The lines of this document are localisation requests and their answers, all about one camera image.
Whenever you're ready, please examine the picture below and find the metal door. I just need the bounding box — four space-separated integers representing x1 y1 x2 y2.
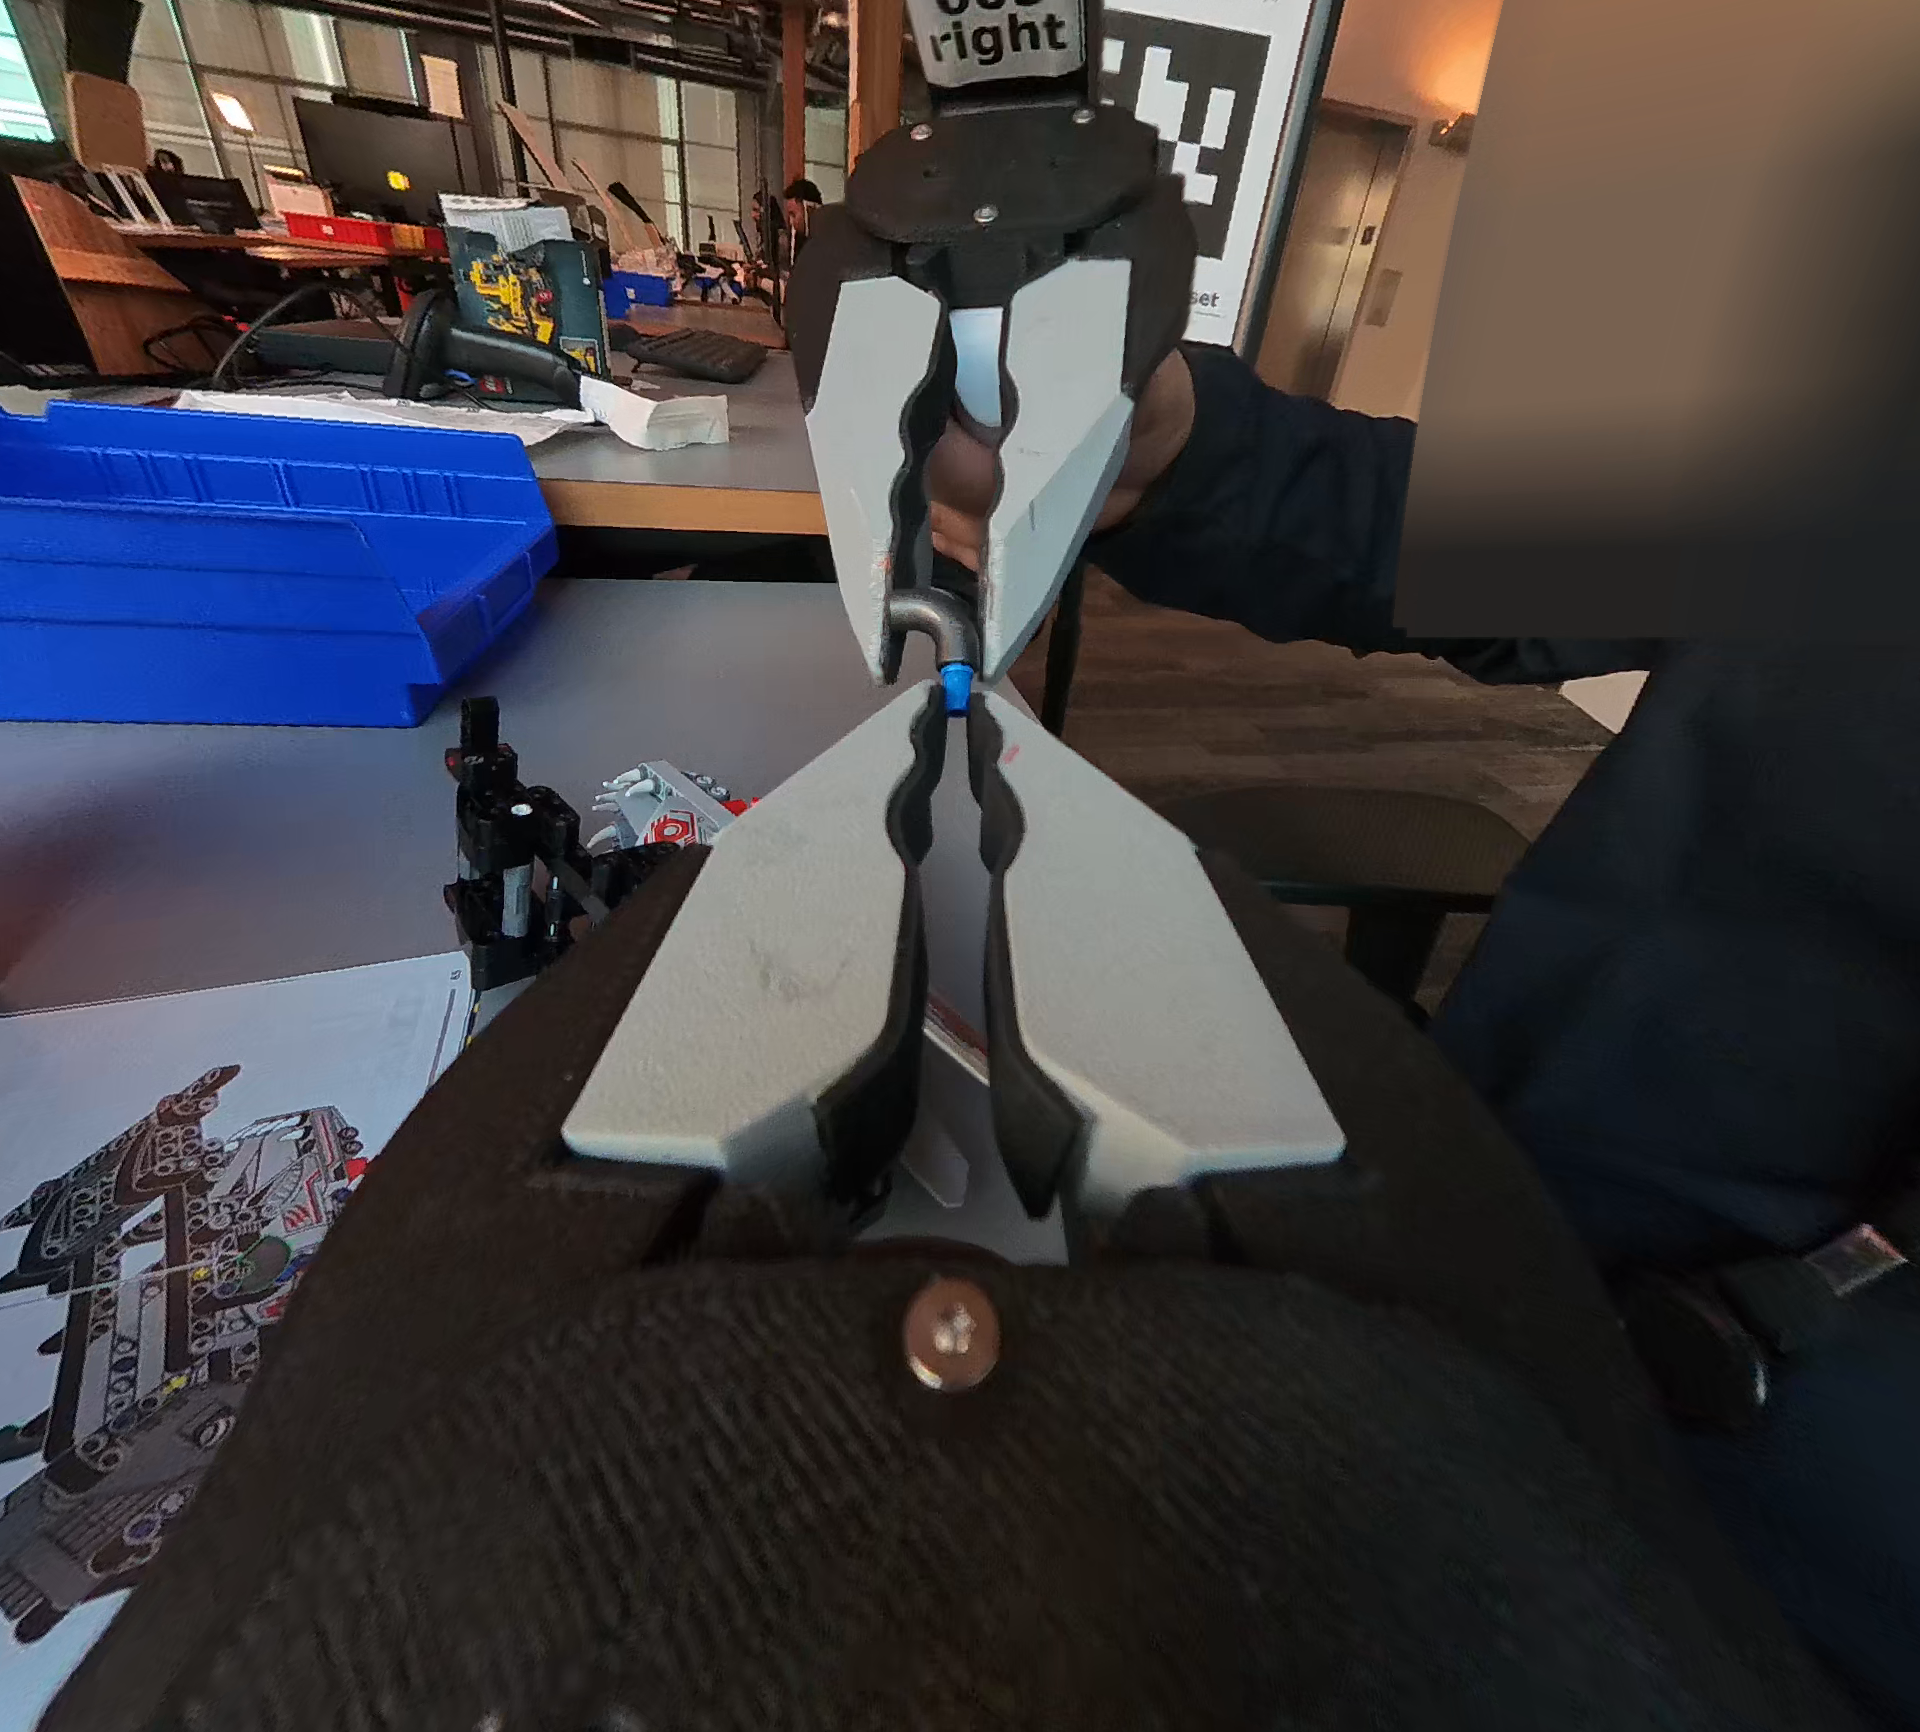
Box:
1302 103 1420 417

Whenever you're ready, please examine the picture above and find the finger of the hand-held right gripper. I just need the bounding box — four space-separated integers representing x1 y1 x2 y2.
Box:
973 250 1140 683
803 269 954 689

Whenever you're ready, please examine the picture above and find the small curved lego piece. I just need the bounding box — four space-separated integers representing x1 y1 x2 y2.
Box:
884 587 984 683

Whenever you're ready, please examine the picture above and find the blue plastic storage bin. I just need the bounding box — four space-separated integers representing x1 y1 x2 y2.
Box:
0 400 561 729

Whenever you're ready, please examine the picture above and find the clear plastic sheet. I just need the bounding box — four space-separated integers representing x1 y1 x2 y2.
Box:
173 377 590 431

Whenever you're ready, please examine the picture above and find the person's right forearm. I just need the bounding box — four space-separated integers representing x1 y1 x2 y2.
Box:
1083 344 1420 654

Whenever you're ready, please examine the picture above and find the lego instruction booklet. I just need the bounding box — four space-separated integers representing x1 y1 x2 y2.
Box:
0 951 483 1689

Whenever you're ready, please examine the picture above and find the black barcode scanner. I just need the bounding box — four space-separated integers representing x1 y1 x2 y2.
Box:
382 288 589 406

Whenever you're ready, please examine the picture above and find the black and white lego model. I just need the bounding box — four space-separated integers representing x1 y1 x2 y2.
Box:
443 696 761 1000

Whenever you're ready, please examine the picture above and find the white crumpled paper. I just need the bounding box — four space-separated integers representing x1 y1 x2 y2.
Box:
576 376 732 453

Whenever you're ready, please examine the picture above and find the toy box with yellow excavator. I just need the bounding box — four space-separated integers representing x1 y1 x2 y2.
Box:
444 204 615 376

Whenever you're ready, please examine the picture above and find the red storage bin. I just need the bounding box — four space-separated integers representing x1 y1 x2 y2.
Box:
282 207 453 257

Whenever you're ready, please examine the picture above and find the person's right hand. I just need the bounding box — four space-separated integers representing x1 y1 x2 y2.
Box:
922 344 1202 571

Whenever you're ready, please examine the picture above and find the framed marker poster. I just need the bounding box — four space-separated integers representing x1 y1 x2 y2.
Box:
1094 0 1369 362

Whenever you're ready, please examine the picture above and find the black keyboard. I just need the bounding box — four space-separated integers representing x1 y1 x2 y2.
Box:
607 322 771 387

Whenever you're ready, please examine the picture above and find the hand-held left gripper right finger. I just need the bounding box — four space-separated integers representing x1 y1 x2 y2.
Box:
966 687 1351 1220

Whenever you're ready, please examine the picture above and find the black computer monitor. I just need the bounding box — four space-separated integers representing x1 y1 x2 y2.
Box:
292 95 483 220

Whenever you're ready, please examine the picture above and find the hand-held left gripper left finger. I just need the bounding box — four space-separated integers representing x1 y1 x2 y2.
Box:
558 686 943 1205

